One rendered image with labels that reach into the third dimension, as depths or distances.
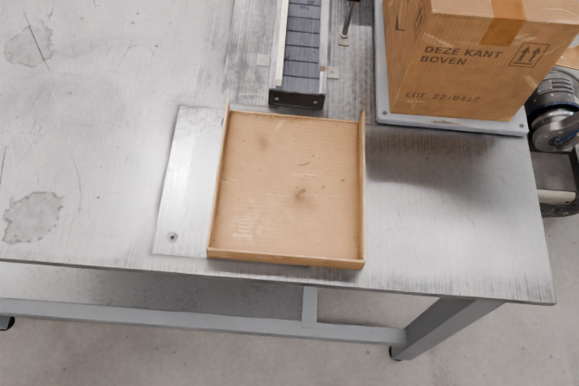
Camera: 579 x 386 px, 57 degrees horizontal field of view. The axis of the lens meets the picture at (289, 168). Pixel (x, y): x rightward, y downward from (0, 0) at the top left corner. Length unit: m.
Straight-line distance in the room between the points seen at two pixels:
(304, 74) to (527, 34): 0.40
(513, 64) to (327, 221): 0.41
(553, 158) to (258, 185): 1.22
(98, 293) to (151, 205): 0.65
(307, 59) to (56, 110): 0.49
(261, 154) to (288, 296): 0.63
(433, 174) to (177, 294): 0.81
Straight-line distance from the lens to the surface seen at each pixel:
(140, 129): 1.05
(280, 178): 0.98
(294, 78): 1.04
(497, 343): 1.90
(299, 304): 1.53
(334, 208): 0.96
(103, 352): 1.77
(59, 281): 1.62
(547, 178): 1.91
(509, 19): 0.91
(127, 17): 1.23
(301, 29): 1.13
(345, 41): 1.18
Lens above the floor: 1.70
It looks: 61 degrees down
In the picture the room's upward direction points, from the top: 9 degrees clockwise
